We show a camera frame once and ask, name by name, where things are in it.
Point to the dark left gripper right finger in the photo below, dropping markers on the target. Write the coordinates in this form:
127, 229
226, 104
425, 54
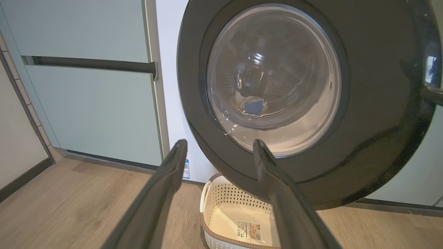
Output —
294, 211

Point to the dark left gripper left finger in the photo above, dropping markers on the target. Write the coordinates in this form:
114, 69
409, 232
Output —
155, 200

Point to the pale yellow garment blue cuffs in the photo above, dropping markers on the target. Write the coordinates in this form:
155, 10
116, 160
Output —
254, 105

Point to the black round glass washer door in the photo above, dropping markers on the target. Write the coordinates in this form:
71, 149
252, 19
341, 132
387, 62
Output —
373, 121

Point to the white front-load washing machine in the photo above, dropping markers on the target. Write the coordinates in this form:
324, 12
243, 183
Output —
169, 103

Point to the stainless steel washing machine drum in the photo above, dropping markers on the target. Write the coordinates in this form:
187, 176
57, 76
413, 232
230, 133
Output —
277, 90

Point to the blue energy label sticker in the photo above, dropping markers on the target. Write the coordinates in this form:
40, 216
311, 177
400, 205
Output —
186, 169

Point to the paper barcode label sticker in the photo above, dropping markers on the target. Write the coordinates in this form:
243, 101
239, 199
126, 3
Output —
248, 230

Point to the white perforated laundry basket brown rim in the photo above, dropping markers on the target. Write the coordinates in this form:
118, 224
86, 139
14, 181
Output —
221, 197

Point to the plain pale green cabinet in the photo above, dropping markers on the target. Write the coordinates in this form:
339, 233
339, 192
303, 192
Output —
415, 173

